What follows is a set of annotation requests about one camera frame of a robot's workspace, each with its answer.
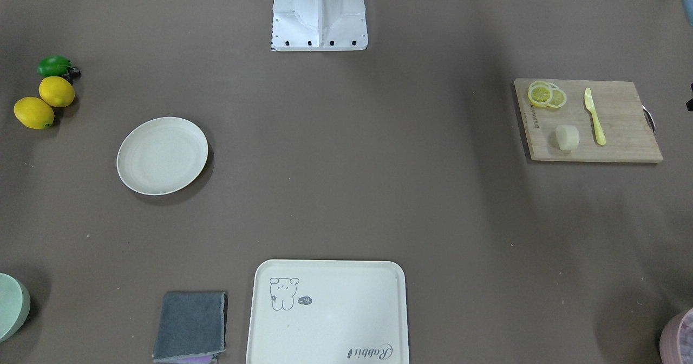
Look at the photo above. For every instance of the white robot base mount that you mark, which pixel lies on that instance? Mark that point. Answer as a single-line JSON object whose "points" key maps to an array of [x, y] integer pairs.
{"points": [[319, 25]]}

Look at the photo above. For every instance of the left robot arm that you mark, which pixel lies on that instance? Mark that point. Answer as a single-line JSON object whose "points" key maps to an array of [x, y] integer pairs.
{"points": [[688, 11]]}

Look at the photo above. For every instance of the dark purple small fruit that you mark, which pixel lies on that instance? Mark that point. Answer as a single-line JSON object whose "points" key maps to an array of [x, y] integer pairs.
{"points": [[72, 73]]}

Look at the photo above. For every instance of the yellow plastic knife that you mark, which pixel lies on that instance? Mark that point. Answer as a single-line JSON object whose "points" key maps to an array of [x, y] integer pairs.
{"points": [[597, 128]]}

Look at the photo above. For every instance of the pink bowl with ice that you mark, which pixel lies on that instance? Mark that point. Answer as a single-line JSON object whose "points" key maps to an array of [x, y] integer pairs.
{"points": [[676, 339]]}

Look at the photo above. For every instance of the yellow lemon upper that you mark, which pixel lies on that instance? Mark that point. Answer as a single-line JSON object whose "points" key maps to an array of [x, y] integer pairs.
{"points": [[56, 92]]}

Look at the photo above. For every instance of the yellow lemon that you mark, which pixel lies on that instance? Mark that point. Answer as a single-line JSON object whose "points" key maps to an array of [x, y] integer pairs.
{"points": [[56, 92], [34, 113]]}

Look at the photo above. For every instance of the grey folded cloth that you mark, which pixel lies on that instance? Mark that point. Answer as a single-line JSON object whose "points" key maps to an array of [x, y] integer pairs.
{"points": [[191, 327]]}

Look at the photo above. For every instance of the mint green bowl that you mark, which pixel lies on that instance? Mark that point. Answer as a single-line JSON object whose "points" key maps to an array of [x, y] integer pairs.
{"points": [[15, 305]]}

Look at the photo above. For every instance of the lemon slice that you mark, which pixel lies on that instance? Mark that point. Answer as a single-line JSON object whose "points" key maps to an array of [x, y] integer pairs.
{"points": [[540, 93], [558, 97]]}

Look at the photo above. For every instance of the white steamed bun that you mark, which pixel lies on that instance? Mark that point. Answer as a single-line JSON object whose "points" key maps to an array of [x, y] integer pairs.
{"points": [[568, 137]]}

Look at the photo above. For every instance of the lemon slice back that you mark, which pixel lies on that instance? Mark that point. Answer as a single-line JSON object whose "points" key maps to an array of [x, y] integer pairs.
{"points": [[558, 97]]}

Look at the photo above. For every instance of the yellow lemon lower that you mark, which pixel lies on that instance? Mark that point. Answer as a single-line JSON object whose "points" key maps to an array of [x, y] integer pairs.
{"points": [[34, 113]]}

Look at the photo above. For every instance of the green lime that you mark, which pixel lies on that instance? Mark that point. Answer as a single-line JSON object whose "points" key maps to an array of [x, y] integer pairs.
{"points": [[54, 66]]}

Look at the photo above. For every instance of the round cream plate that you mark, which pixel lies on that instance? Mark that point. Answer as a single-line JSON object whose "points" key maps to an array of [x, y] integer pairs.
{"points": [[162, 156]]}

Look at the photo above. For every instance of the lemon slice front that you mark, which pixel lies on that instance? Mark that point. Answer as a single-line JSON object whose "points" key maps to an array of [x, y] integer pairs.
{"points": [[540, 93]]}

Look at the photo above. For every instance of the wooden cutting board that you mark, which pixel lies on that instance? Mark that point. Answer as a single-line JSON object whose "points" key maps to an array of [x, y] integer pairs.
{"points": [[628, 135]]}

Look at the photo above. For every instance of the cream rabbit tray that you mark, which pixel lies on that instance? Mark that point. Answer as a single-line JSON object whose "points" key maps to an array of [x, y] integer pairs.
{"points": [[323, 311]]}

